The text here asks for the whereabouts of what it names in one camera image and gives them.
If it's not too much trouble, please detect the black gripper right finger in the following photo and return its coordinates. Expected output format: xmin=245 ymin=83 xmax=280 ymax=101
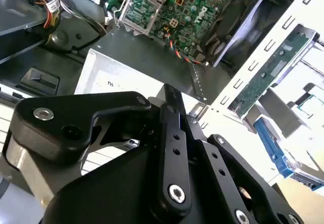
xmin=180 ymin=107 xmax=304 ymax=224

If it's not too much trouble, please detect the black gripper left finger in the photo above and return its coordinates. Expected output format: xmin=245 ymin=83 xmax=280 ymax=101
xmin=2 ymin=83 xmax=193 ymax=219

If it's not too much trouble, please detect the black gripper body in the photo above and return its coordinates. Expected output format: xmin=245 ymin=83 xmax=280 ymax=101
xmin=42 ymin=145 xmax=230 ymax=224

